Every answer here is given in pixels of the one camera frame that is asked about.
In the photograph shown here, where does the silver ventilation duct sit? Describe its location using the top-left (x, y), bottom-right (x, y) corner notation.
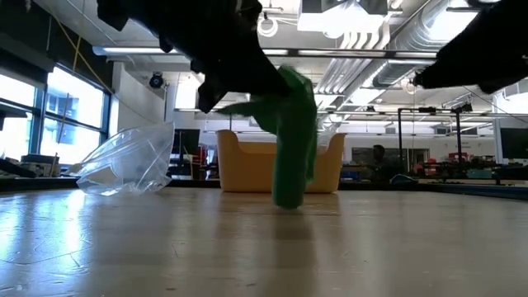
top-left (317, 0), bottom-right (479, 98)

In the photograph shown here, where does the yellow plastic bin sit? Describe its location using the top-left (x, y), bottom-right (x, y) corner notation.
top-left (216, 129), bottom-right (347, 195)

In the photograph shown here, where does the black background rig frame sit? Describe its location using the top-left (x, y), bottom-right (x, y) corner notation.
top-left (397, 105), bottom-right (474, 177)

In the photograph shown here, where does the person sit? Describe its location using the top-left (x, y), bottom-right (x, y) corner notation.
top-left (369, 144), bottom-right (395, 182)

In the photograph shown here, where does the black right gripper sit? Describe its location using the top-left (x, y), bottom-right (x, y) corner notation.
top-left (412, 0), bottom-right (528, 95)

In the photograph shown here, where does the grey box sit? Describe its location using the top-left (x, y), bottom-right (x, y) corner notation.
top-left (20, 153), bottom-right (61, 174)

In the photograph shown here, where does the large framed window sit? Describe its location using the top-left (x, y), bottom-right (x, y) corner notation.
top-left (0, 65), bottom-right (112, 170)

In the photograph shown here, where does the white cable coil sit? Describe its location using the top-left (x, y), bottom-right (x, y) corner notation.
top-left (257, 16), bottom-right (280, 38)

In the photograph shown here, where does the green elastic bandage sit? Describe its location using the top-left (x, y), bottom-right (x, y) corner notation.
top-left (217, 65), bottom-right (319, 210)

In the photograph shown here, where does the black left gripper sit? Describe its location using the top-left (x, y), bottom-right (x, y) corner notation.
top-left (97, 0), bottom-right (291, 115)

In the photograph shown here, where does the black computer monitor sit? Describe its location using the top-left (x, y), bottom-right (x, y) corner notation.
top-left (172, 128), bottom-right (201, 156)
top-left (499, 126), bottom-right (528, 160)

